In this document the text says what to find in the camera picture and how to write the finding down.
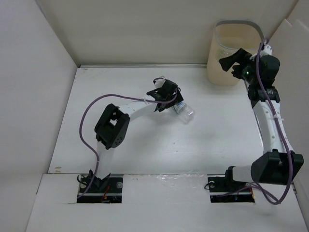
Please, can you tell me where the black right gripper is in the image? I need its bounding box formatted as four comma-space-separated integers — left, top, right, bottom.
219, 48, 261, 85

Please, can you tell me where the green white label bottle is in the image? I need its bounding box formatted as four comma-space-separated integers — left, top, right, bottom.
172, 101, 195, 124

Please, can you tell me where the green plastic soda bottle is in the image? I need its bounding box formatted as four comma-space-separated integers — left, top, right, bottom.
216, 49, 230, 60

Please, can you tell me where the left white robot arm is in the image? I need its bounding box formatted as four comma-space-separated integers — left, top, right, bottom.
91, 79, 183, 192

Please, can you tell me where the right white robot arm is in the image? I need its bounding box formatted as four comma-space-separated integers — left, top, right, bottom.
219, 48, 304, 190

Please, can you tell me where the cream plastic waste bin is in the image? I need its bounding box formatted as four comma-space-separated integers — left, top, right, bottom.
207, 20, 265, 86

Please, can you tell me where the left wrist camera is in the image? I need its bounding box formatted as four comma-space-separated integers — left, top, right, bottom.
153, 76, 166, 88

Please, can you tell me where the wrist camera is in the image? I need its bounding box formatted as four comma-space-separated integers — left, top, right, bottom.
153, 76, 166, 88
259, 42, 272, 57

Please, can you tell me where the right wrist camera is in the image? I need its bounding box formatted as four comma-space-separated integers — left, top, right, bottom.
259, 42, 272, 57

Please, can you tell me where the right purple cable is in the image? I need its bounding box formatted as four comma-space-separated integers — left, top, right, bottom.
222, 37, 295, 205

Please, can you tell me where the purple cable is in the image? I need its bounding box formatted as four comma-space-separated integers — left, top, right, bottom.
76, 76, 181, 203
222, 37, 295, 205

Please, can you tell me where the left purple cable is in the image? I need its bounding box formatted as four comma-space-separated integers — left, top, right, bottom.
76, 76, 181, 203

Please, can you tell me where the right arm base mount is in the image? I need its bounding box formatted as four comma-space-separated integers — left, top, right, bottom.
204, 170, 255, 203

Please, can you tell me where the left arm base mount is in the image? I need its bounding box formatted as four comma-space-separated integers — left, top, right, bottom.
77, 170, 124, 203

